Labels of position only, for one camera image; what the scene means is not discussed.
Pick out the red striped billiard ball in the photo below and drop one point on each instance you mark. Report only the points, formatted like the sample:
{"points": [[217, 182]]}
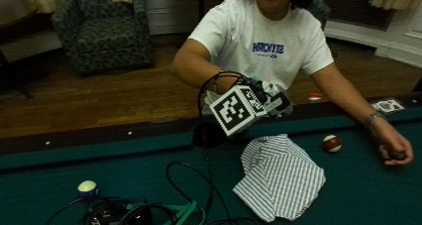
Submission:
{"points": [[332, 143]]}

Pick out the striped cloth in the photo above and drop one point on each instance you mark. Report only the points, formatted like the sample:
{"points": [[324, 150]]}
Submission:
{"points": [[281, 178]]}

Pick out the black device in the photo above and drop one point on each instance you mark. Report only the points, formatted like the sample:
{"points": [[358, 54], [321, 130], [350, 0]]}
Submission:
{"points": [[109, 215]]}

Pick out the white t-shirt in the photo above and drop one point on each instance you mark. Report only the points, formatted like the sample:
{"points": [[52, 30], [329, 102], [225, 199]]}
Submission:
{"points": [[259, 30]]}

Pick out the radiator grille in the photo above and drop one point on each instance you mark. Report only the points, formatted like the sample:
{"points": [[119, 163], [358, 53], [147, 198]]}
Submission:
{"points": [[352, 7]]}

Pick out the white marker cube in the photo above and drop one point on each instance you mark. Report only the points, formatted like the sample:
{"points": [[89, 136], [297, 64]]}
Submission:
{"points": [[235, 111]]}

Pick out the dark billiard ball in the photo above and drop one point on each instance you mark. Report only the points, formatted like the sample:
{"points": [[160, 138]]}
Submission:
{"points": [[398, 156]]}

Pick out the green patterned armchair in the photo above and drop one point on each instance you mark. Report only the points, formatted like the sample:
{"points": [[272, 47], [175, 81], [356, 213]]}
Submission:
{"points": [[109, 36], [320, 8]]}

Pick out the dark wooden desk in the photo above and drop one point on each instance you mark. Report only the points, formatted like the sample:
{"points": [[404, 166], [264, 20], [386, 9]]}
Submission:
{"points": [[22, 53]]}

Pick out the small red white object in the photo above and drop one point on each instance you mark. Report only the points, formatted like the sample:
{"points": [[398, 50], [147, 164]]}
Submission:
{"points": [[314, 97]]}

